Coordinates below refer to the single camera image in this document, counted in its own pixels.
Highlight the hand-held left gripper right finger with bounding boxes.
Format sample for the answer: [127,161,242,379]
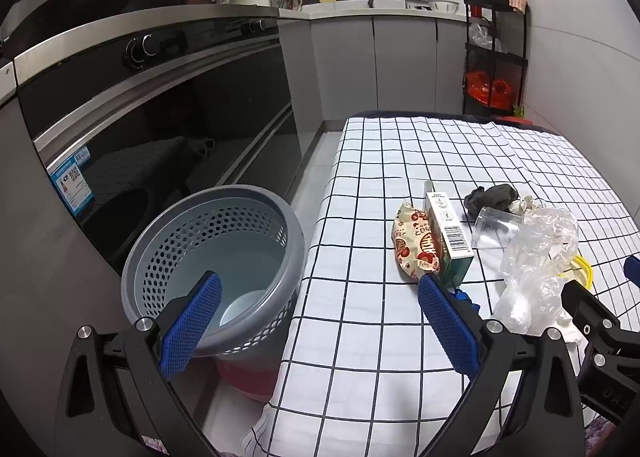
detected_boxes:
[417,273,586,457]

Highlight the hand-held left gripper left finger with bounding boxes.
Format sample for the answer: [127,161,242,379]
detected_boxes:
[54,271,223,457]

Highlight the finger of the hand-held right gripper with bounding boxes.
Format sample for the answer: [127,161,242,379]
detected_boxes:
[622,254,640,289]
[560,281,626,353]

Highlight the clear plastic bag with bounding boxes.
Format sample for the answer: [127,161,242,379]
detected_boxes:
[492,204,581,335]
[469,20,503,53]

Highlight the grey perforated plastic basket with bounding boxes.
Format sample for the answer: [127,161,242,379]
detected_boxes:
[121,184,306,358]

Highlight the green and white carton box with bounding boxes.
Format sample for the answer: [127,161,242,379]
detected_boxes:
[424,181,475,288]

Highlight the clear plastic cup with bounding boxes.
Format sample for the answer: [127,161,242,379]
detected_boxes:
[471,206,523,249]

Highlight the small blue scrap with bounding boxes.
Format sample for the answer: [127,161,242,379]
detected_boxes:
[452,288,481,318]

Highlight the red plastic bucket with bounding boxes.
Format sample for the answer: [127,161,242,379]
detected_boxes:
[215,356,281,403]

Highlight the red and cream snack packet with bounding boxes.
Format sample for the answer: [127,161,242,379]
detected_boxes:
[391,194,446,283]

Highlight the white crumpled tissue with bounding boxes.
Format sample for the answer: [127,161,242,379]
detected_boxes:
[507,196,543,215]

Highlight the dark grey crumpled cloth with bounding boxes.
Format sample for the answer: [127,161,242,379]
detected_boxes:
[463,183,520,215]

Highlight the white checked tablecloth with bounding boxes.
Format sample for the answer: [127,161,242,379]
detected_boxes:
[240,112,640,457]

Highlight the blue label sticker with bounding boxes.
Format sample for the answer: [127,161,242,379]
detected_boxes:
[48,146,96,217]

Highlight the black glass integrated stove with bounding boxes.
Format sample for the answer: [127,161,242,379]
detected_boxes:
[0,2,306,288]

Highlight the red plastic bag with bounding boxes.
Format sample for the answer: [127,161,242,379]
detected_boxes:
[490,78,514,105]
[465,71,492,105]

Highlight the black storage rack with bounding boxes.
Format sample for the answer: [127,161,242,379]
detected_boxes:
[462,0,530,118]

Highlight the grey kitchen cabinets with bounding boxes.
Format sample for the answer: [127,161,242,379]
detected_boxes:
[277,16,471,125]

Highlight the clear plastic bag on rack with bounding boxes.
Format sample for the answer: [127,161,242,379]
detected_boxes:
[469,20,503,53]

